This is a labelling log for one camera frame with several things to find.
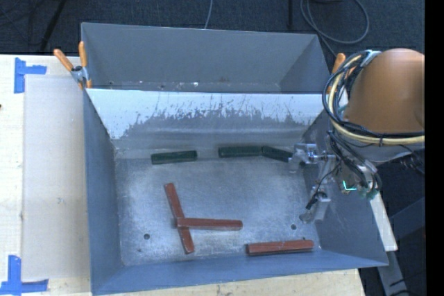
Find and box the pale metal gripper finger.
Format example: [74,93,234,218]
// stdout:
[289,143,336,173]
[299,184,332,225]

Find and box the dark green flat block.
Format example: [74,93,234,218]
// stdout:
[261,146,294,164]
[218,146,264,159]
[151,150,198,165]

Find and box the red-brown flat block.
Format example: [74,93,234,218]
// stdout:
[176,218,244,232]
[163,182,196,255]
[246,239,316,256]

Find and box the grey metal bin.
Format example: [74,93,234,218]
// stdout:
[80,22,389,296]

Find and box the pale flat board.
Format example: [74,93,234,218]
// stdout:
[20,74,92,284]

